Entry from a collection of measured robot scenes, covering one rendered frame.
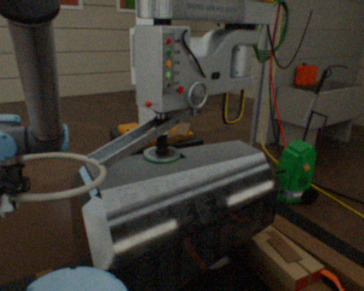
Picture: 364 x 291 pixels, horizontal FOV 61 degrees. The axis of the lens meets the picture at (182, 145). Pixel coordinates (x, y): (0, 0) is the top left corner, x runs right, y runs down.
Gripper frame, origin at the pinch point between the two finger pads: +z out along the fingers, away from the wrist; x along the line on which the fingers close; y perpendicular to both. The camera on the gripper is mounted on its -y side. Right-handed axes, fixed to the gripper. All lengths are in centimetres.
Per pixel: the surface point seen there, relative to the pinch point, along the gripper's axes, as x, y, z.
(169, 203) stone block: 48, 49, 10
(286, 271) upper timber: 80, 116, 56
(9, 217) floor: 105, -106, 92
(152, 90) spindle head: 66, 29, -41
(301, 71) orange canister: 379, 131, -44
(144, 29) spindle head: 67, 23, -70
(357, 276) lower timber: 103, 162, 63
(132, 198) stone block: 38, 33, 7
